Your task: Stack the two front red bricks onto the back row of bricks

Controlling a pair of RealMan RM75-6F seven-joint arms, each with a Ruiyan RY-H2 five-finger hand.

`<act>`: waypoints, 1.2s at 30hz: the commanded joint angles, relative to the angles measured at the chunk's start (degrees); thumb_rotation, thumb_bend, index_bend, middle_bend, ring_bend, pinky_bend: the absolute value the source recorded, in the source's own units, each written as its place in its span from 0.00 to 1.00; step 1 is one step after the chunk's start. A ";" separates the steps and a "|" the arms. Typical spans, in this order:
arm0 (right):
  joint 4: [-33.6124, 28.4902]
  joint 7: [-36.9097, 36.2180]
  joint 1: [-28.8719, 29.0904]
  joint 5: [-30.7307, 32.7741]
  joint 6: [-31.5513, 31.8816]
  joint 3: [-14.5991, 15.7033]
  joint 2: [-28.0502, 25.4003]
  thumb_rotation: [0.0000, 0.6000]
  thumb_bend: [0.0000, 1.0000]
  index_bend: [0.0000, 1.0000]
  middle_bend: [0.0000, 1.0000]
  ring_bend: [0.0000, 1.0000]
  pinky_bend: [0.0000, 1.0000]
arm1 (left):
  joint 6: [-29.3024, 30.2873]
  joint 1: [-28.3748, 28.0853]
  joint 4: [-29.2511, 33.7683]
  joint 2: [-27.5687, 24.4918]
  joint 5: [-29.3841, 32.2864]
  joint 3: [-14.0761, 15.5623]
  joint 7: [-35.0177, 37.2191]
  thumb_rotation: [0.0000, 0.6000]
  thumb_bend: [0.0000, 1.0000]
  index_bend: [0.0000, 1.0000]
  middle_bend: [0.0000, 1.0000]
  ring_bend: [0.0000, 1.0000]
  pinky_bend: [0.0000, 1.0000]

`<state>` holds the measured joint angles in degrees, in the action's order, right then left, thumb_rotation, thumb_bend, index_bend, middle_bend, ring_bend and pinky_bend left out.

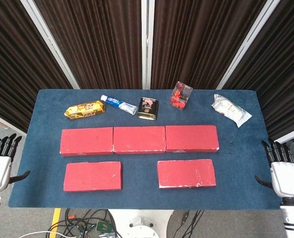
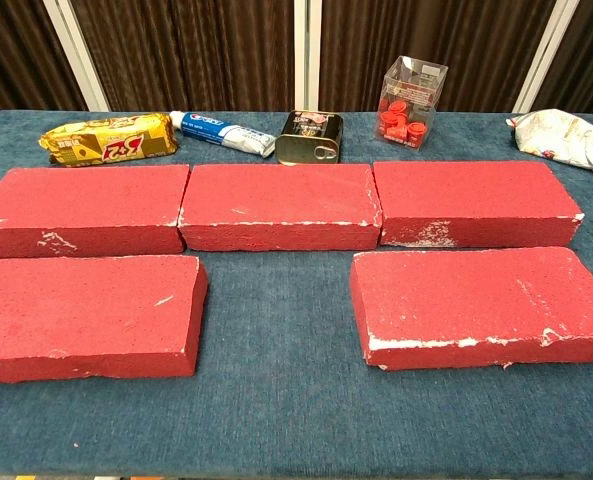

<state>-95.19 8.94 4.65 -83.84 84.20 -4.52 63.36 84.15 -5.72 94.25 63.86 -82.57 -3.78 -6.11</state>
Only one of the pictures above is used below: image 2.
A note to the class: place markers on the red foam brick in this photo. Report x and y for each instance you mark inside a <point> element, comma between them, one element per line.
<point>466,300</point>
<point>76,310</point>
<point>471,192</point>
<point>76,200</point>
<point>276,200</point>

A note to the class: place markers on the gold black tin can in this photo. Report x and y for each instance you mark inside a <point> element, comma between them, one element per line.
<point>308,137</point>

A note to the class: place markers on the blue white toothpaste tube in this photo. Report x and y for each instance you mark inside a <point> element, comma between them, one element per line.
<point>216,127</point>

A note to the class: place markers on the clear box of red caps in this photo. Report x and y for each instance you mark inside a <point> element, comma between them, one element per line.
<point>406,120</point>

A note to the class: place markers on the gold biscuit pack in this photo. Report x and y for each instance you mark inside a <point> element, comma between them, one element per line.
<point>111,140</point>

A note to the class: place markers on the crumpled white snack bag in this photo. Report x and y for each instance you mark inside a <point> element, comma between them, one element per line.
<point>566,137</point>

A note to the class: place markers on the white partition post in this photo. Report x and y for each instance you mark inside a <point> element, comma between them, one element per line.
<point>76,55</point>
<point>306,55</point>
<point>546,55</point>

